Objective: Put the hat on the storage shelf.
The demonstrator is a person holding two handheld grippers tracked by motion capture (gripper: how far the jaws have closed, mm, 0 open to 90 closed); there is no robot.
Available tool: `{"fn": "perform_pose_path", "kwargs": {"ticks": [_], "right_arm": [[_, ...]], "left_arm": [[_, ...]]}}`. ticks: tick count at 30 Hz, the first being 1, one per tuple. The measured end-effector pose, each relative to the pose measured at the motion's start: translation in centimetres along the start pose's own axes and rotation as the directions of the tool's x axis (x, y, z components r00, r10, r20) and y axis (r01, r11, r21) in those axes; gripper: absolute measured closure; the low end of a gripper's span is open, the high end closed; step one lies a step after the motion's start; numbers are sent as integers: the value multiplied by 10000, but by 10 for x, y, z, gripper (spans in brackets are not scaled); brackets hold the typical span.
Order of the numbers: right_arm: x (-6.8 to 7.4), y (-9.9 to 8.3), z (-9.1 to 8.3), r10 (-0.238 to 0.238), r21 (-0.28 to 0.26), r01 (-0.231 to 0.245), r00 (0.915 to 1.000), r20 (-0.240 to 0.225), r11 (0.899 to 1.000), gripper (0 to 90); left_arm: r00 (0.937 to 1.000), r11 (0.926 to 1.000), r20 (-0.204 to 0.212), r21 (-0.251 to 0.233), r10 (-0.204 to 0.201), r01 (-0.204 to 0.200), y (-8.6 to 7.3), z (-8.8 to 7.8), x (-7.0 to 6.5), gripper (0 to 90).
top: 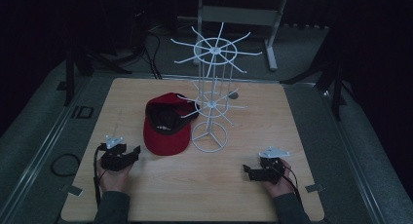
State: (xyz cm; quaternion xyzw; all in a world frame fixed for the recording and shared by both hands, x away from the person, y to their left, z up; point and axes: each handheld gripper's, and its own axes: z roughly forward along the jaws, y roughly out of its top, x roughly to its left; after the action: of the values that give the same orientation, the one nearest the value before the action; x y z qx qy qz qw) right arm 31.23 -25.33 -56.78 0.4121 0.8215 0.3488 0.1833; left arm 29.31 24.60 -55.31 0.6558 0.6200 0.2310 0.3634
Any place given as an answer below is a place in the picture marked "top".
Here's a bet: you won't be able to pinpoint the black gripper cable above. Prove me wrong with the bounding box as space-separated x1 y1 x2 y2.
93 144 109 209
274 158 306 206

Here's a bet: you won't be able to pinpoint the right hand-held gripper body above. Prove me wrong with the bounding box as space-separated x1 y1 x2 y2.
256 146 290 185

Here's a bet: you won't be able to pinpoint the metal floor rail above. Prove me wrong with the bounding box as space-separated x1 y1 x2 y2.
0 75 95 224
303 82 391 224

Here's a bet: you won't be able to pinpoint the grey metal table frame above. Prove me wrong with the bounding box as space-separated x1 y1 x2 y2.
193 0 289 72

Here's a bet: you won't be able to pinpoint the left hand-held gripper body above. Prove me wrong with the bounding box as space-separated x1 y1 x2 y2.
98 134 129 172

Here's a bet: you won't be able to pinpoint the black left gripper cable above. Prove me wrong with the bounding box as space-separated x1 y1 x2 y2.
93 144 109 209

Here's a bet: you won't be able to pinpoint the person's right hand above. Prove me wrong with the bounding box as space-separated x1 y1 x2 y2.
261 158 296 199

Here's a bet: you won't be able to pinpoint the white wire display rack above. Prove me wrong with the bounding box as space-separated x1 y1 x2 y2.
169 21 263 154

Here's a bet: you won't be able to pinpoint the black tripod stand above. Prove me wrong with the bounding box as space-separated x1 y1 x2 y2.
62 45 133 107
280 32 350 122

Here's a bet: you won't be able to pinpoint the person's left hand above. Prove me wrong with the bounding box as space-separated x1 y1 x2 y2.
96 158 134 195

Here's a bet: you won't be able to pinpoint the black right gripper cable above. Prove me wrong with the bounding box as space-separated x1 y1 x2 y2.
274 158 306 206

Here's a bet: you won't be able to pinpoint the red baseball cap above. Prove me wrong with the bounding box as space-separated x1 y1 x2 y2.
142 92 201 157

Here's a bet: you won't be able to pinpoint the black cable loop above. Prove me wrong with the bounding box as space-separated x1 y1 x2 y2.
50 153 82 178

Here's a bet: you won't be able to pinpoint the black floor cables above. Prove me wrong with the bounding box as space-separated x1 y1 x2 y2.
130 9 164 81

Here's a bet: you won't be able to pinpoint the grey tape piece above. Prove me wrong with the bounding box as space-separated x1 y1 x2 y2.
304 183 325 194
65 184 84 198

